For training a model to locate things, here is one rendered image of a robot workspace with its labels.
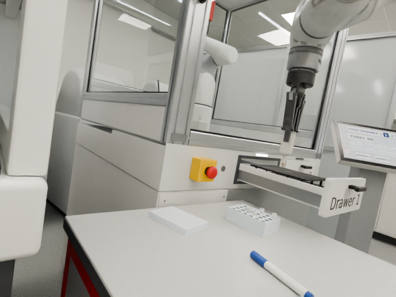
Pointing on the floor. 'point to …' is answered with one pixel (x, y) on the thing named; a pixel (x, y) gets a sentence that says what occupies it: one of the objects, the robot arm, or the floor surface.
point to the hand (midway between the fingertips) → (287, 142)
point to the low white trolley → (211, 258)
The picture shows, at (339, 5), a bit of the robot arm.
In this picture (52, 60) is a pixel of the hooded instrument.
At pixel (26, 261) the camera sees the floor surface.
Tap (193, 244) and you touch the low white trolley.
